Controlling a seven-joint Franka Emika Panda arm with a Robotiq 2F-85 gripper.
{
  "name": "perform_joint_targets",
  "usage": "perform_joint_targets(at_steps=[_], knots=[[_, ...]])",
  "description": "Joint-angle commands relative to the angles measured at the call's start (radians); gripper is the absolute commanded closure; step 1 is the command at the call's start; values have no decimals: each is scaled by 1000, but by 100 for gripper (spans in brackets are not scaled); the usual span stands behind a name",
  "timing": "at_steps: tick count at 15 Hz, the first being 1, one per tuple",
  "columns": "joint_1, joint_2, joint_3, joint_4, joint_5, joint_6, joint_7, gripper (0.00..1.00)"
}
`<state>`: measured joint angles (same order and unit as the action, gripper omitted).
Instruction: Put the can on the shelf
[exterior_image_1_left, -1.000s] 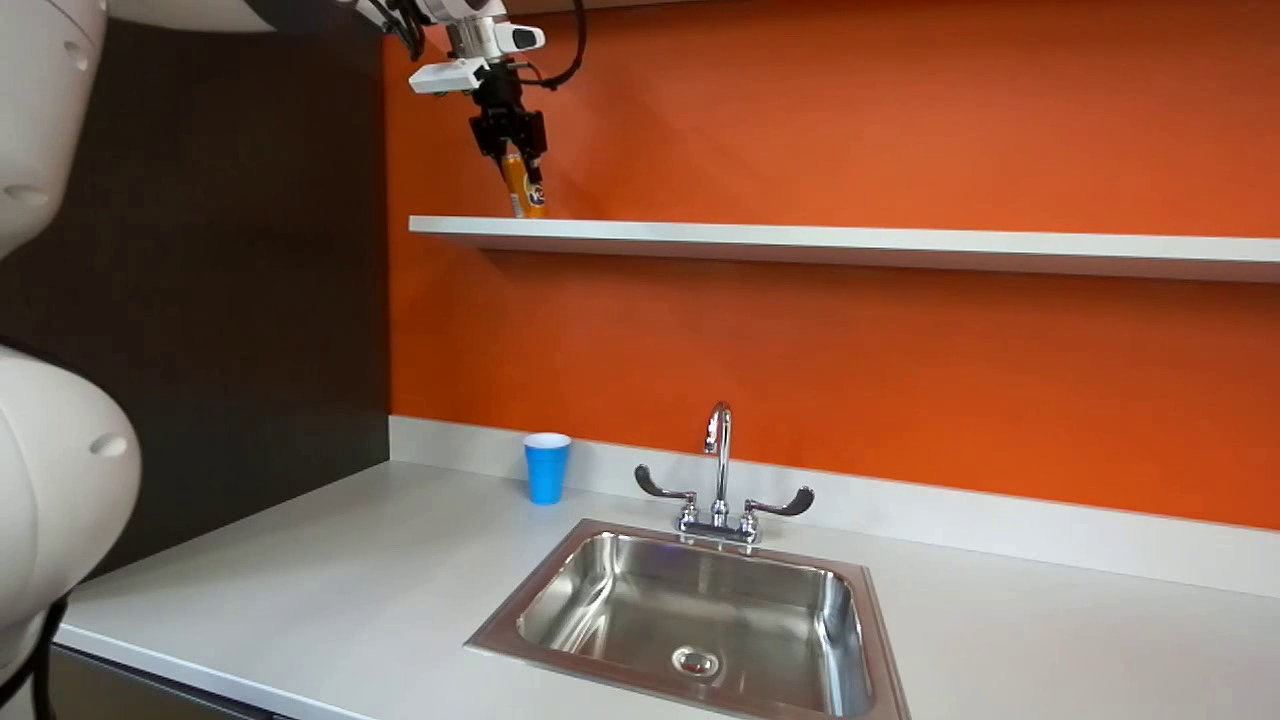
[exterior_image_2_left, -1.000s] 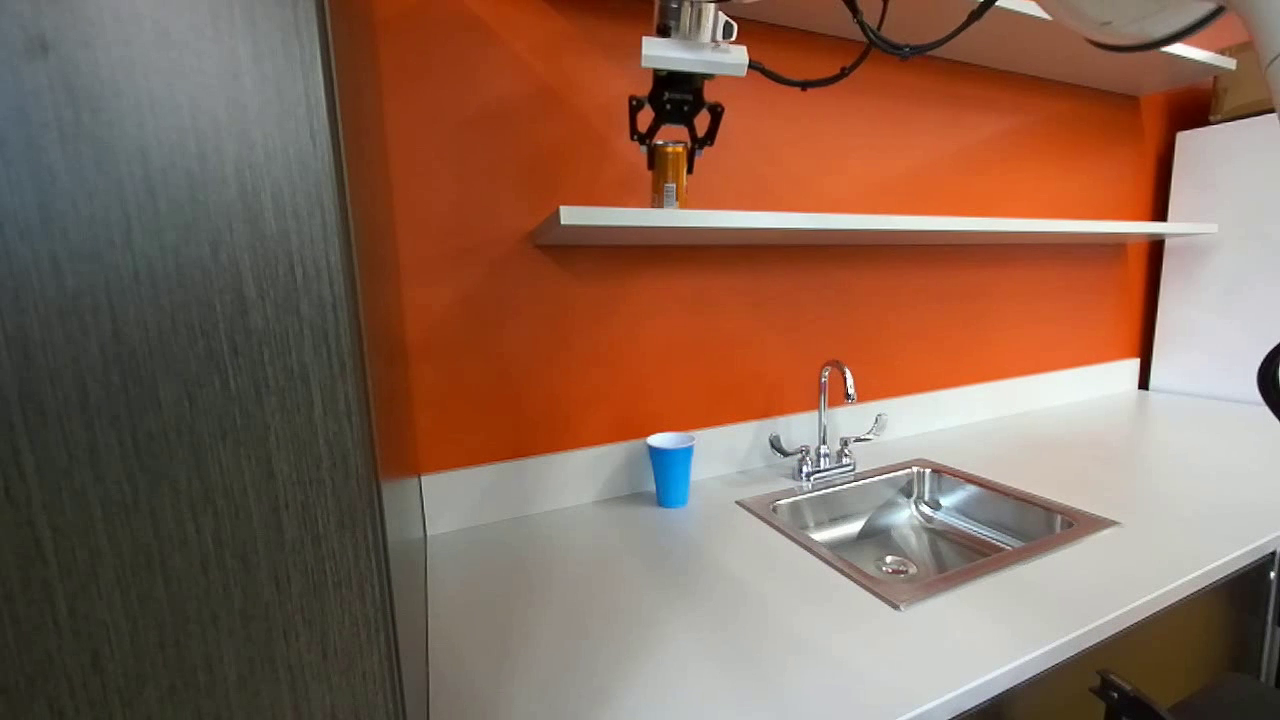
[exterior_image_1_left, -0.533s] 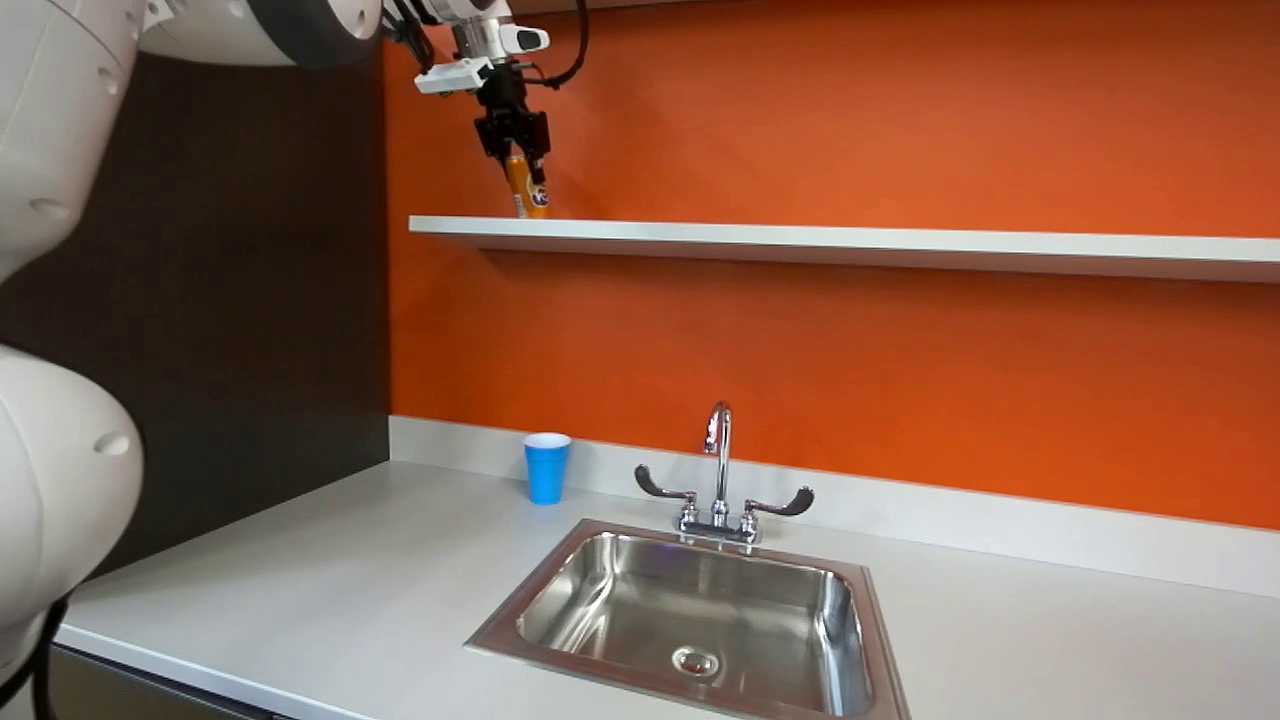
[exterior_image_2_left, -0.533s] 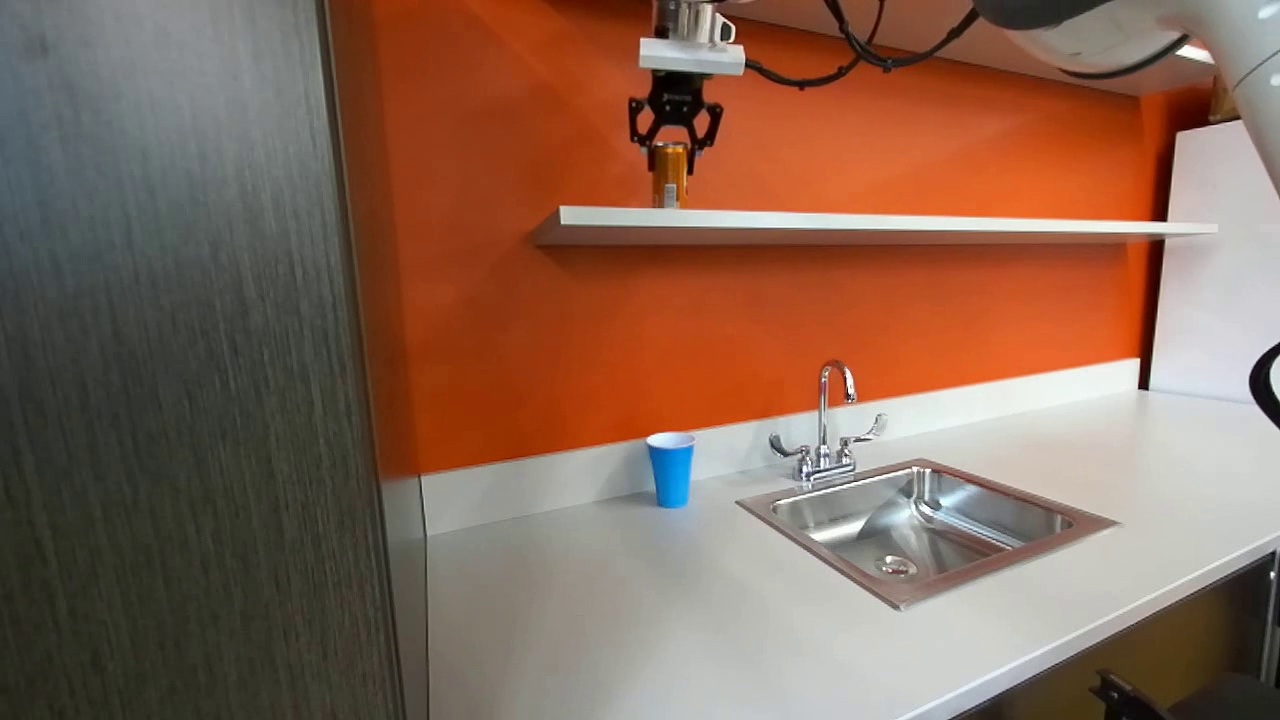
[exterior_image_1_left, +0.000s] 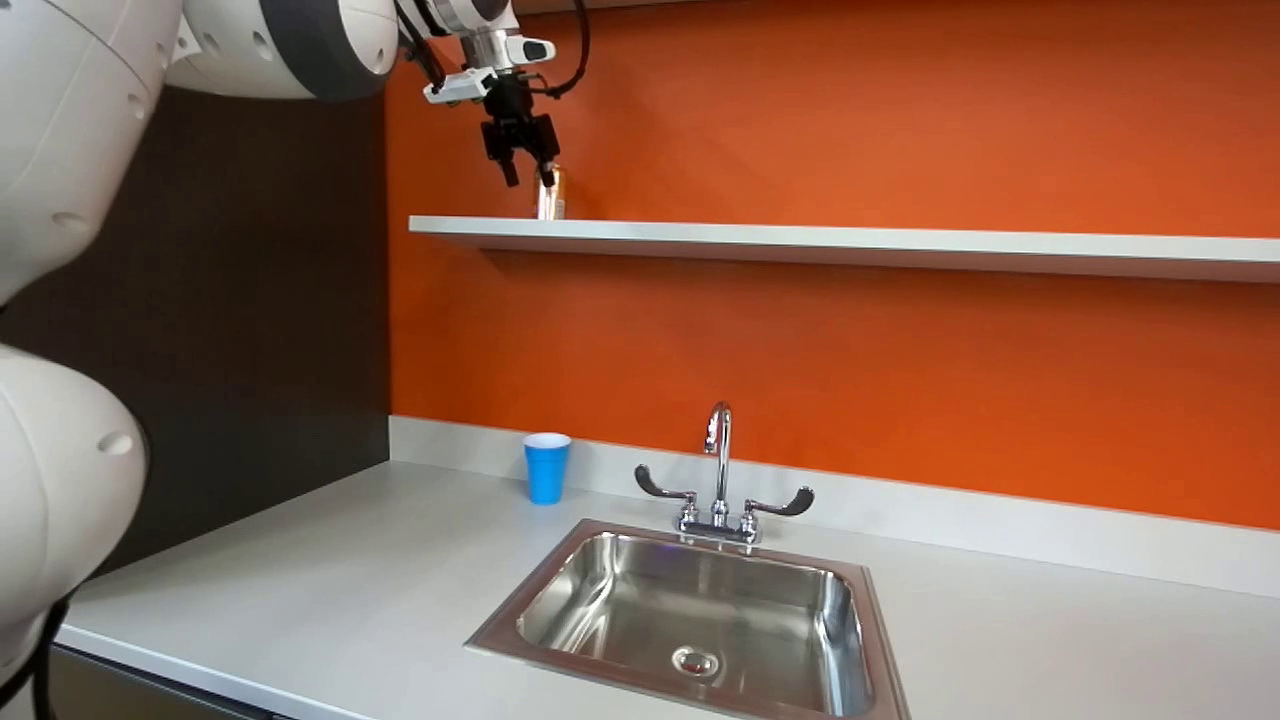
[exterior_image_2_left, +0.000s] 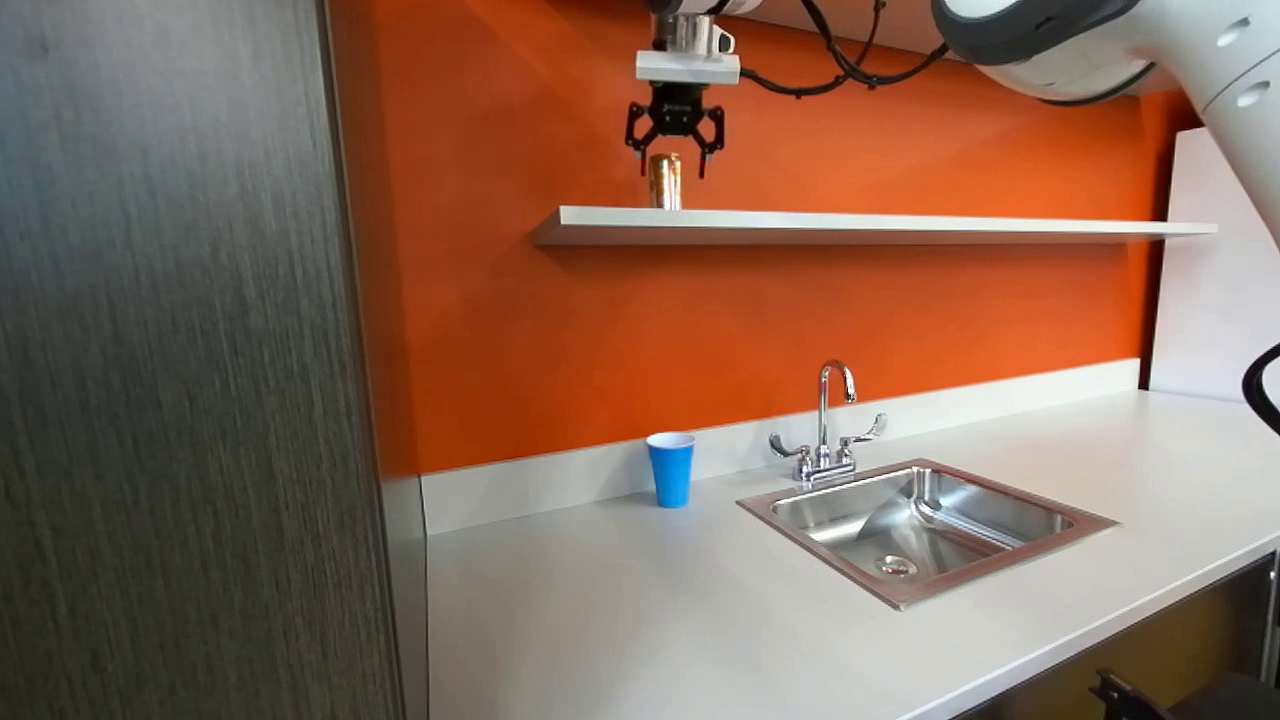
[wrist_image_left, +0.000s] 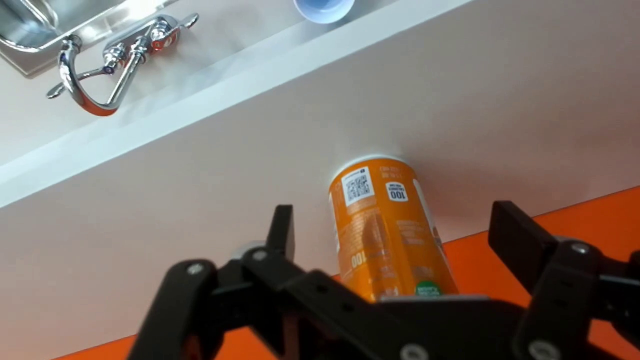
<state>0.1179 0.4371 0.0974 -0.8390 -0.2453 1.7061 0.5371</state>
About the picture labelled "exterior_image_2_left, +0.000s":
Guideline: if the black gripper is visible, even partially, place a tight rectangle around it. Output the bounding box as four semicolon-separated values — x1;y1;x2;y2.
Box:
619;81;734;178

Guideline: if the thick black base cable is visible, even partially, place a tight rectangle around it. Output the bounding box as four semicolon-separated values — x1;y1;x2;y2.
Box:
1239;340;1280;434

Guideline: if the white floating wall shelf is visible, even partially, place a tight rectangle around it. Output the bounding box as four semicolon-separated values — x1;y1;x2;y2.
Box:
533;201;1221;251

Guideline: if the white side panel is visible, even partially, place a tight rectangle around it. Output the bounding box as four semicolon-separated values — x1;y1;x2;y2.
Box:
1148;122;1280;413

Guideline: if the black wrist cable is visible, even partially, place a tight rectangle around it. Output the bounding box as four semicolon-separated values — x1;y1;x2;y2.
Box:
735;0;952;99

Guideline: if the dark wood cabinet panel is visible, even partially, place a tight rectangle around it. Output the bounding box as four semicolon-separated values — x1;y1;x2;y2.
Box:
0;0;411;720

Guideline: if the blue plastic cup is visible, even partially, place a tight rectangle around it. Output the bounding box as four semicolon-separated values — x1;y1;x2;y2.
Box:
643;429;702;512

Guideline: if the stainless steel sink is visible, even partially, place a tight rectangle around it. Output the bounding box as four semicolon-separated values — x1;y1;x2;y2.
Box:
734;454;1122;614

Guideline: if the white backsplash strip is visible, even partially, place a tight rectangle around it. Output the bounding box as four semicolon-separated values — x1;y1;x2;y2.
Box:
418;354;1144;541

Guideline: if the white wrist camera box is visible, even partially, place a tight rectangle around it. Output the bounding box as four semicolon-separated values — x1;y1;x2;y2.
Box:
632;47;744;92

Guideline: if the chrome faucet with handles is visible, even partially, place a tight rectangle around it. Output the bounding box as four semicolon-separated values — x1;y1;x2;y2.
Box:
763;354;891;488

